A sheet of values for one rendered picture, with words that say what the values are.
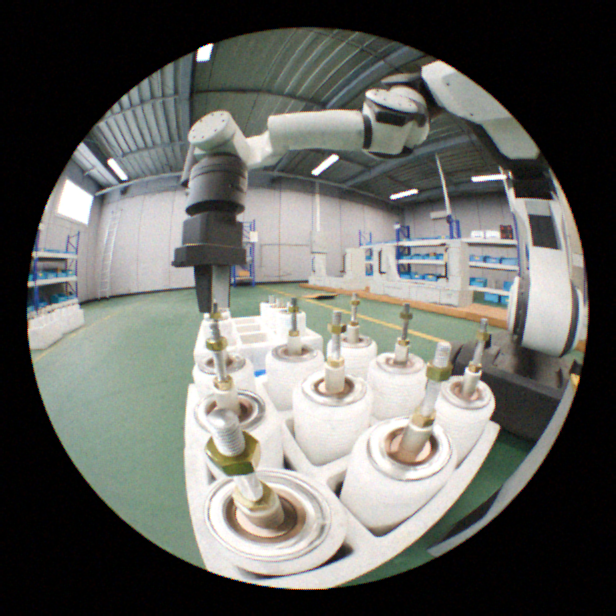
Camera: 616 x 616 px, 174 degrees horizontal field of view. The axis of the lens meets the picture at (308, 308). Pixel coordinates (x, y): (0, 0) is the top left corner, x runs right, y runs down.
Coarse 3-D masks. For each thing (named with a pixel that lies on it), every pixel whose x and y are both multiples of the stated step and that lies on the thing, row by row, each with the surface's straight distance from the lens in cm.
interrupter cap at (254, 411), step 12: (204, 396) 23; (240, 396) 22; (252, 396) 22; (204, 408) 21; (216, 408) 22; (240, 408) 21; (252, 408) 21; (264, 408) 20; (204, 420) 20; (240, 420) 19; (252, 420) 19; (264, 420) 19
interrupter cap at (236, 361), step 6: (210, 354) 34; (228, 354) 34; (234, 354) 33; (240, 354) 33; (204, 360) 32; (210, 360) 32; (228, 360) 32; (234, 360) 31; (240, 360) 31; (198, 366) 30; (204, 366) 30; (210, 366) 30; (228, 366) 30; (234, 366) 29; (240, 366) 29; (204, 372) 29; (210, 372) 28; (228, 372) 28
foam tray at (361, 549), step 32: (192, 384) 41; (256, 384) 39; (288, 416) 30; (192, 448) 28; (288, 448) 26; (480, 448) 31; (192, 480) 25; (320, 480) 23; (448, 480) 26; (192, 512) 23; (416, 512) 31; (352, 544) 21; (384, 544) 21; (256, 576) 26; (288, 576) 20; (320, 576) 20; (352, 576) 20
